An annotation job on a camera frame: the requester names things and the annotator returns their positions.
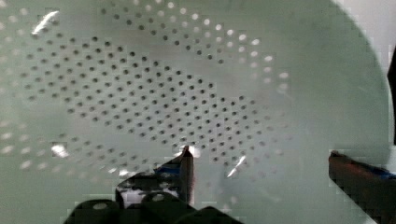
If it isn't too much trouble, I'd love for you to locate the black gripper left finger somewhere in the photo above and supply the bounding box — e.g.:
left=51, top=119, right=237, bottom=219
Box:
left=115, top=146, right=194, bottom=208

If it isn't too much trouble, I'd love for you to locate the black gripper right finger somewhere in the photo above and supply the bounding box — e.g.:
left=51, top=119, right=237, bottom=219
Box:
left=328, top=150, right=396, bottom=224

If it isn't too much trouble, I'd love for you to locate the pale green plastic strainer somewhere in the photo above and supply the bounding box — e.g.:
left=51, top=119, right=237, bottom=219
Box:
left=1, top=0, right=392, bottom=224

